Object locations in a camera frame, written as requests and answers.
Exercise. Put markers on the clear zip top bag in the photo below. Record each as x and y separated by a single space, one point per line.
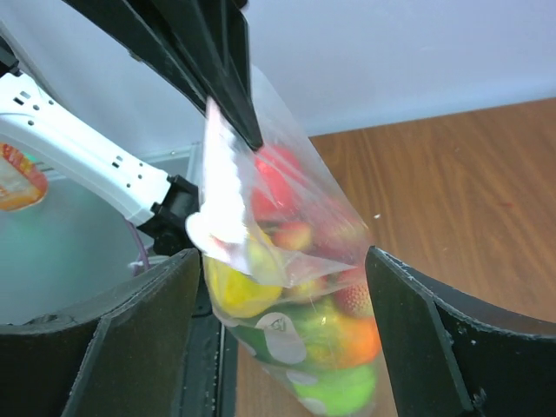
323 250

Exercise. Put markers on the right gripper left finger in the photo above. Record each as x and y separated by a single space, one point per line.
119 353

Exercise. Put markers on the orange fake fruit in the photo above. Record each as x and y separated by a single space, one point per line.
357 341

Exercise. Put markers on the orange snack packet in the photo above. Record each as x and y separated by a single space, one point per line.
22 183

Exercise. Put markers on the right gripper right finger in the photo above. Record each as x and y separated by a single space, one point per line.
451 354

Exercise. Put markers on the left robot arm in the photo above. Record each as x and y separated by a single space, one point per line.
152 200

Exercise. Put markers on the red fake apple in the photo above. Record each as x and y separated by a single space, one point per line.
281 173

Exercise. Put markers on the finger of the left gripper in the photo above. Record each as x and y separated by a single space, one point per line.
139 27
211 41

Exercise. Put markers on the yellow fake lemon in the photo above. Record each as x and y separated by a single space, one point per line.
243 285

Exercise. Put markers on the green fake apple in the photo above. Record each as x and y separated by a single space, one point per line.
340 392

